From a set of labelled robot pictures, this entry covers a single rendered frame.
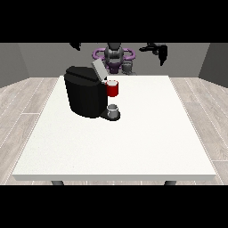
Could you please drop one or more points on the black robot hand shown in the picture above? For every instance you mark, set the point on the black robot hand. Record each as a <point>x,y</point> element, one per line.
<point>76,45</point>
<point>162,51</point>

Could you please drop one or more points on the pale grey machine lid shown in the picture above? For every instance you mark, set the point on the pale grey machine lid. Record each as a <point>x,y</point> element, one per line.
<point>99,68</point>

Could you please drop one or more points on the small grey coffee pod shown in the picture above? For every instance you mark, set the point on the small grey coffee pod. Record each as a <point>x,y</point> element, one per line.
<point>127,68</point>

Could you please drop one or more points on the black coffee machine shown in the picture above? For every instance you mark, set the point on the black coffee machine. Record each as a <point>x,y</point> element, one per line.
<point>85,92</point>

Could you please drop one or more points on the red pod holder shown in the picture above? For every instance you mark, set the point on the red pod holder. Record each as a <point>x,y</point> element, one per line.
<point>112,89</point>

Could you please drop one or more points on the grey robot trunk purple rings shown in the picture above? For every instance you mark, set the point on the grey robot trunk purple rings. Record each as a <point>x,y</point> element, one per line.
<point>113,55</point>

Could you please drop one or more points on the dark table leg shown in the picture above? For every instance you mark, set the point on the dark table leg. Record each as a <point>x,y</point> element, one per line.
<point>58,182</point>
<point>170,182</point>

